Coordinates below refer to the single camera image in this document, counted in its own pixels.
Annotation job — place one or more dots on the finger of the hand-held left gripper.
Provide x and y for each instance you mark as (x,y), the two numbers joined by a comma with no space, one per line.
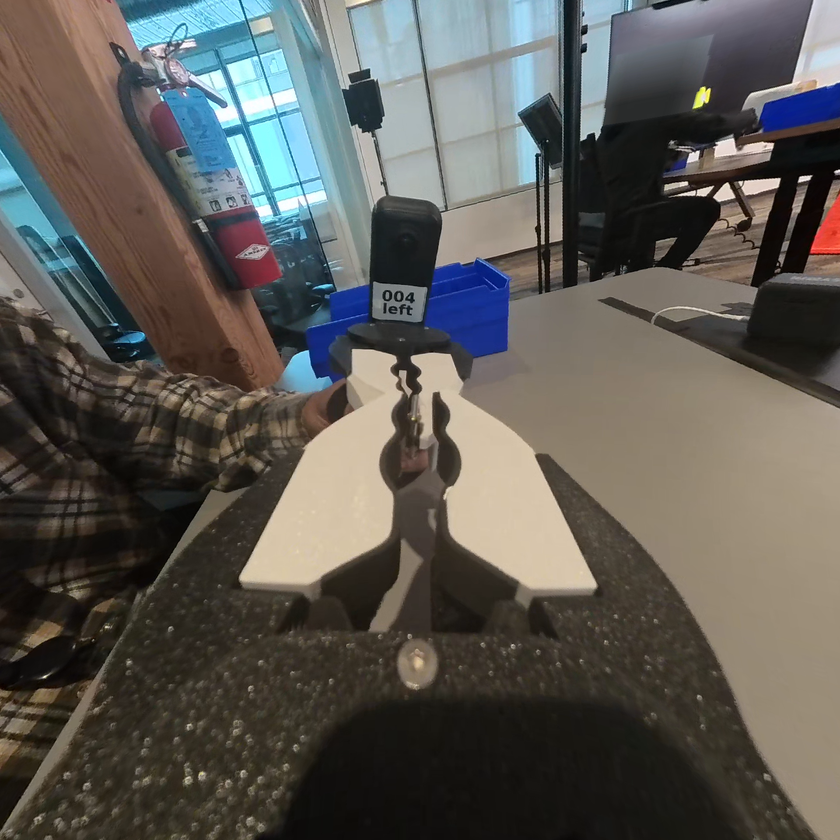
(436,371)
(371,377)

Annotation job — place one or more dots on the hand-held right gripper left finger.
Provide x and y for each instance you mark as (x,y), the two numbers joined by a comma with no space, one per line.
(328,512)

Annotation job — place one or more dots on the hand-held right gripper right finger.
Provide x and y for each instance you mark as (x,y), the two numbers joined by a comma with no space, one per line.
(518,518)

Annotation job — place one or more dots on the long thin metal bolt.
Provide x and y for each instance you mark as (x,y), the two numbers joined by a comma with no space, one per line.
(409,399)

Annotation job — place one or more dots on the small metal nut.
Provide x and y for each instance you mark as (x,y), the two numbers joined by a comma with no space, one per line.
(416,420)

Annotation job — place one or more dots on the person's left forearm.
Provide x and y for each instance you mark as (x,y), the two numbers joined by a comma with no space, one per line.
(164,426)

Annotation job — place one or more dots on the person's left hand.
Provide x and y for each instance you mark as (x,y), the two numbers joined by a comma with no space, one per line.
(318,410)

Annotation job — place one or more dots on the blue plastic bin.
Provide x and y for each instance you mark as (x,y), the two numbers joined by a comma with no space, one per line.
(472,308)

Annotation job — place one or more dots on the black panel light on stand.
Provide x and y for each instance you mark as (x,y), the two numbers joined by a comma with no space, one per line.
(363,98)

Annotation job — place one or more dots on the red fire extinguisher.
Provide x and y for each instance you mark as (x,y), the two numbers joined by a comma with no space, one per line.
(243,243)

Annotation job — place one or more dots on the black tablet on stand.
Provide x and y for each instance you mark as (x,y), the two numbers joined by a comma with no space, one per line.
(543,128)

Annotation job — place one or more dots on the black vertical pole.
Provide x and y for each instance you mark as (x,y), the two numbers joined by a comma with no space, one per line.
(572,131)

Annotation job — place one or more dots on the blue inspection tag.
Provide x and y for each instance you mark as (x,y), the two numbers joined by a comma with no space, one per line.
(200,131)

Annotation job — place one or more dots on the person's plaid shirt torso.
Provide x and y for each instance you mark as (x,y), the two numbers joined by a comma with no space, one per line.
(65,590)

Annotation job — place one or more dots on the black glossy object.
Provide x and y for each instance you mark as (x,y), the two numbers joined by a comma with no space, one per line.
(39,659)

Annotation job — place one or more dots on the wooden column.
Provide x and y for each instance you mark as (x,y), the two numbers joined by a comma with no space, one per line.
(79,164)

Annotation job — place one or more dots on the dark grey case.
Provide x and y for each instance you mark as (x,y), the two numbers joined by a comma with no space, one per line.
(797,308)

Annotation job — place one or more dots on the white box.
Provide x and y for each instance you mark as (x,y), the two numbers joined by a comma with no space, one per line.
(761,98)

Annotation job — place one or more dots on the wooden top desk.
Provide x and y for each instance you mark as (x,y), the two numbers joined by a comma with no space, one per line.
(787,148)

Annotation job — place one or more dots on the large black monitor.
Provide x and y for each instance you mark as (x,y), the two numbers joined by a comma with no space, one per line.
(754,39)

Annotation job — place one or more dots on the orange red object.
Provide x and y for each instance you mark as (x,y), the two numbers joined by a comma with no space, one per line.
(828,229)

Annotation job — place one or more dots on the blue bin on desk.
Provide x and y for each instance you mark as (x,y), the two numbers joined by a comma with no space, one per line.
(800,108)

